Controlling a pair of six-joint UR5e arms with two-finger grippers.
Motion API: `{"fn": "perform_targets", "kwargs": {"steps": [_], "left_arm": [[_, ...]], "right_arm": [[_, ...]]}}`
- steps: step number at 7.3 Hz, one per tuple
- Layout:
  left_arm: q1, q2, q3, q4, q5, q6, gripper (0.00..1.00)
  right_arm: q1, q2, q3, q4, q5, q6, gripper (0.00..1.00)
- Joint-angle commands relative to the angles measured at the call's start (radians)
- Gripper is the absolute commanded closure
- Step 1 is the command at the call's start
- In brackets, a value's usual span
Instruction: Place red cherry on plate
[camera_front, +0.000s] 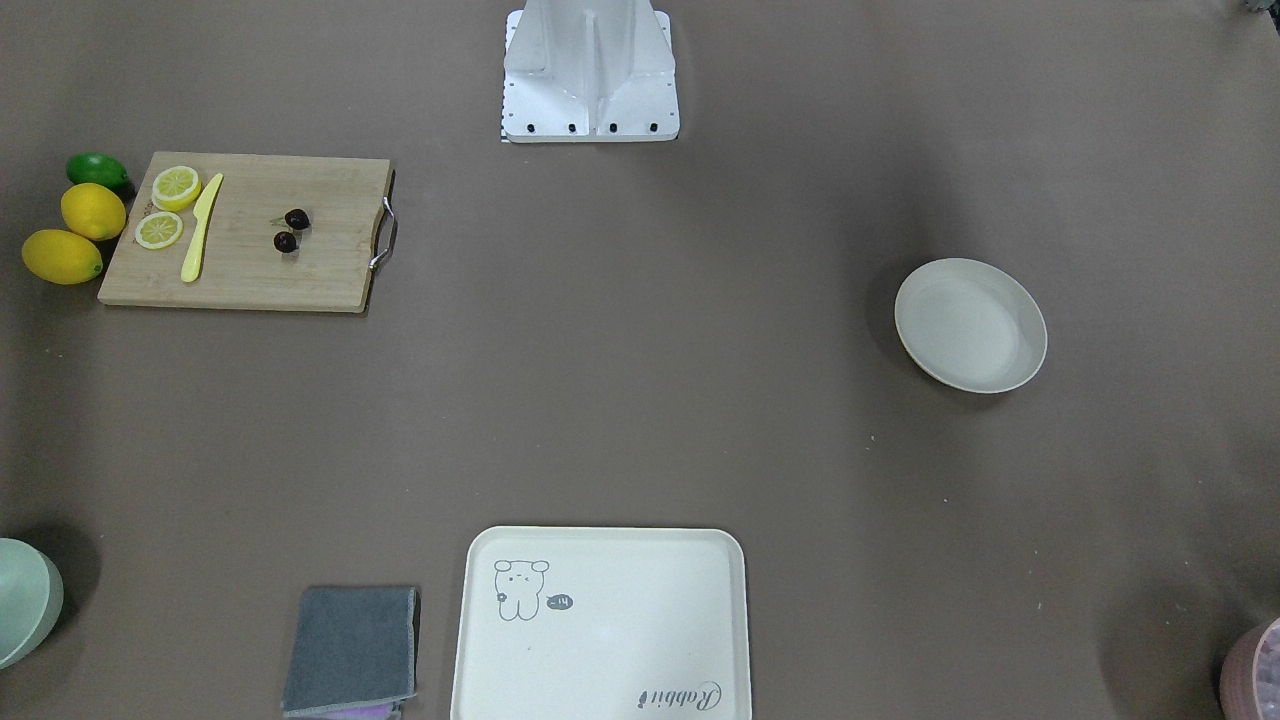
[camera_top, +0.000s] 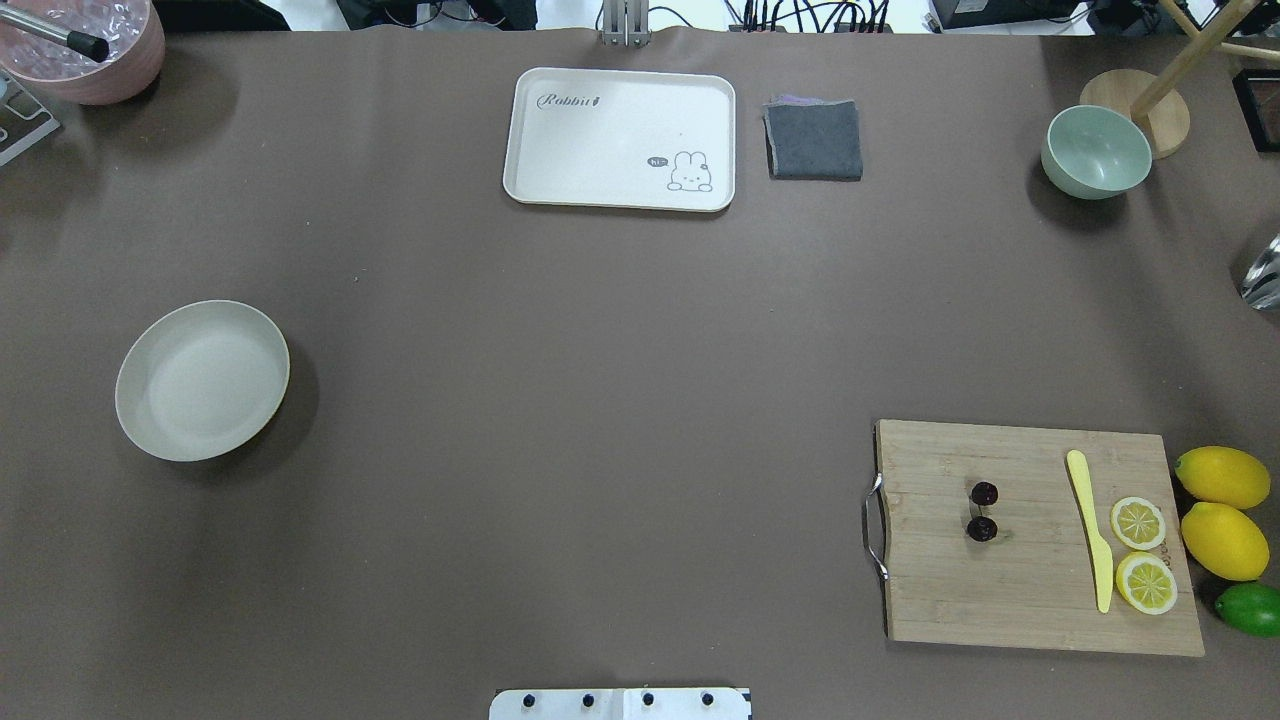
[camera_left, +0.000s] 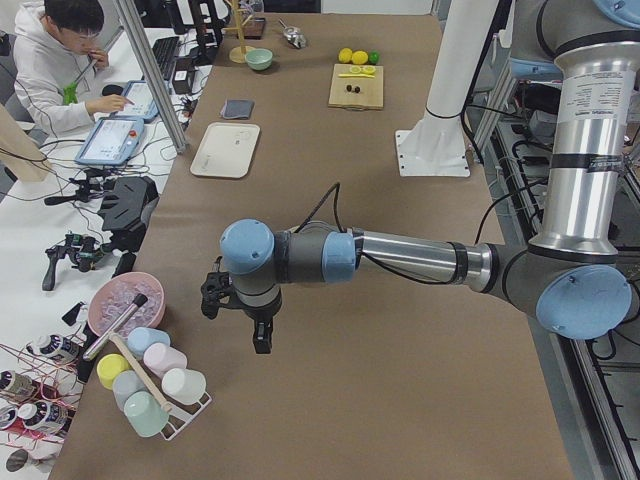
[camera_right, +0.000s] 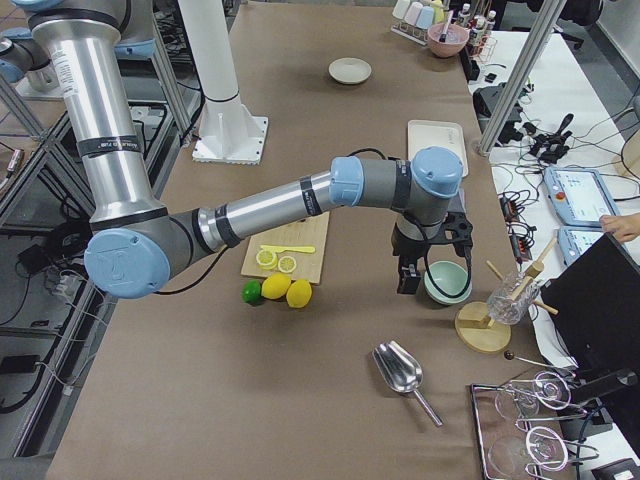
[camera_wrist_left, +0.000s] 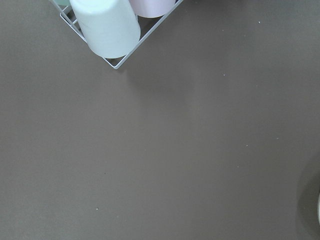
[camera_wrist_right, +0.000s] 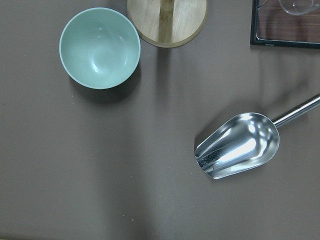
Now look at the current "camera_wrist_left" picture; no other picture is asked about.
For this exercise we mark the white upturned cup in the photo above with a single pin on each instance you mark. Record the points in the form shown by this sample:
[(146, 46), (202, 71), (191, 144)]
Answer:
[(110, 27)]

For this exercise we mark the pink upturned cup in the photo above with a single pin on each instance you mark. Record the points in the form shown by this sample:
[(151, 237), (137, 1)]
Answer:
[(151, 8)]

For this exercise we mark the mint green upturned cup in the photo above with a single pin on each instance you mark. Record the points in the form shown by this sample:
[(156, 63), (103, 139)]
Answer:
[(62, 2)]

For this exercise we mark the white wire cup rack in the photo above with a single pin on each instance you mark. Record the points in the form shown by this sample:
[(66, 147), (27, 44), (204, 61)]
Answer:
[(147, 27)]

